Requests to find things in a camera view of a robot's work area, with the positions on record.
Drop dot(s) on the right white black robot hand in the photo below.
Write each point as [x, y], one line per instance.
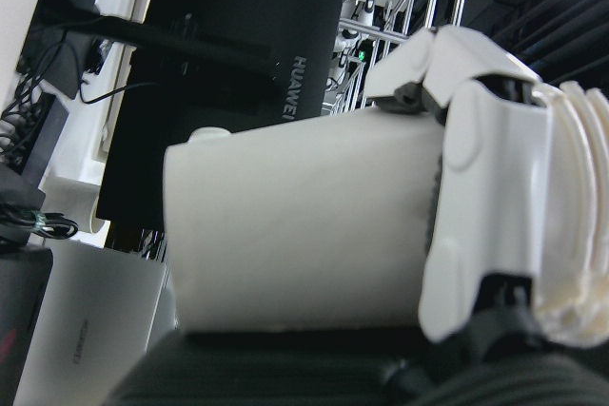
[490, 178]

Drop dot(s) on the black red device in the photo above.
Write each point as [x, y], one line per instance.
[24, 292]

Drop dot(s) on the black box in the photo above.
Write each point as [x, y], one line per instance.
[43, 140]

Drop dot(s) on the beige paper cup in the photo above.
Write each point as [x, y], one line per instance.
[295, 216]

